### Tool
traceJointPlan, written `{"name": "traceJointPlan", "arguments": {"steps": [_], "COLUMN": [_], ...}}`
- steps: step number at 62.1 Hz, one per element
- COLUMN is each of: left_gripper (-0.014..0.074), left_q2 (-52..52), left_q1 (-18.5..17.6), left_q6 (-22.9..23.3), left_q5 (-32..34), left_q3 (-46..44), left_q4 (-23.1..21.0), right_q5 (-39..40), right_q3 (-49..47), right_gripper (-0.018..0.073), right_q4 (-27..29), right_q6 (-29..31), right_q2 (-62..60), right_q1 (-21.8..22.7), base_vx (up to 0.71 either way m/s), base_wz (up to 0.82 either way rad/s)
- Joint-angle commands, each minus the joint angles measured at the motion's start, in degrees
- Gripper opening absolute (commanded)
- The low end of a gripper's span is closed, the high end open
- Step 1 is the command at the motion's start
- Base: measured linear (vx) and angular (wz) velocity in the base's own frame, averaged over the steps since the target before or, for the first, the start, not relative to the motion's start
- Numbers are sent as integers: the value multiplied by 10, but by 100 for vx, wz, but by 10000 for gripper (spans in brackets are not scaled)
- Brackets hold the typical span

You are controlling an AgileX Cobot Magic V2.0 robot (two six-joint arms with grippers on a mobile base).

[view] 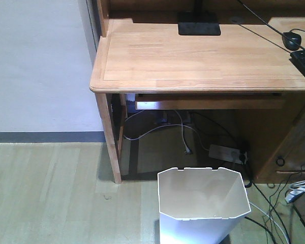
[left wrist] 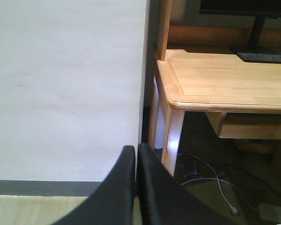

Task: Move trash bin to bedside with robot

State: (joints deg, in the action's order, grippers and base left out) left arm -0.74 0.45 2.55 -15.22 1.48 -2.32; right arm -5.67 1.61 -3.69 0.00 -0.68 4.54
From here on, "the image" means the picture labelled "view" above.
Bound white plastic trash bin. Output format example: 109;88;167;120
158;167;251;243

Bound white power strip under desk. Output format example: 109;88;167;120
208;144;247;165

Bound wooden desk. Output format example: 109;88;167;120
89;1;305;184

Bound black monitor stand base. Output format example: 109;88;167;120
177;1;221;36

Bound white power strip at right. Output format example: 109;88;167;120
285;180;305;203

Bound black computer mouse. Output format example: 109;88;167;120
282;32;301;51

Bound white cable under desk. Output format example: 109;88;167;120
123;109;210;155

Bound black cable on desk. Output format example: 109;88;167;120
237;0;305;55

